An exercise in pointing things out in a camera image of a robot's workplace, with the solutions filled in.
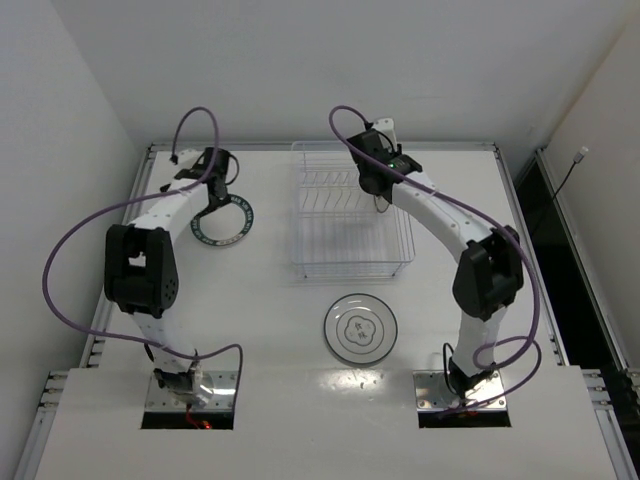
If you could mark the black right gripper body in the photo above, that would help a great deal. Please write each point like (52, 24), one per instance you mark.
(375, 182)

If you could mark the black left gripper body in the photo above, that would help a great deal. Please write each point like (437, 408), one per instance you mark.
(218, 194)

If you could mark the green rimmed white plate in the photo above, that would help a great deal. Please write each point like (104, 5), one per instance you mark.
(231, 199)

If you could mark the orange sunburst ceramic plate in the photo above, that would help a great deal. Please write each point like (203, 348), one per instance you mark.
(381, 204)

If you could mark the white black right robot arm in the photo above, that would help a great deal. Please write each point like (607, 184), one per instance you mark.
(489, 271)

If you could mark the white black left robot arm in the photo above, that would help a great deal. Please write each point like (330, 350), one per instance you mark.
(172, 354)

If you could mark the grey flower pattern plate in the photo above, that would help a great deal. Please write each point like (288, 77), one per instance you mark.
(360, 330)

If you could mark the white front cover board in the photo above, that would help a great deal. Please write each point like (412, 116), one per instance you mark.
(314, 424)

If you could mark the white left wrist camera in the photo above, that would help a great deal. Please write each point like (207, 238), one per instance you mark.
(185, 156)

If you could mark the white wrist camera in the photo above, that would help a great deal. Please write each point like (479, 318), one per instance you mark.
(386, 127)
(185, 156)

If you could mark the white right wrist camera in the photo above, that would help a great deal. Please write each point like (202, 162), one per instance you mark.
(386, 127)

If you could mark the white wire dish rack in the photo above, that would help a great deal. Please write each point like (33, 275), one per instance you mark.
(337, 233)

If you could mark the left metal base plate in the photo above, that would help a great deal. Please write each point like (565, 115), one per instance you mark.
(215, 393)

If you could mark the metal base plate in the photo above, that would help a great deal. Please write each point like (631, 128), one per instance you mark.
(433, 396)
(215, 393)

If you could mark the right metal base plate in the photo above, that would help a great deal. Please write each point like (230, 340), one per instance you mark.
(433, 396)

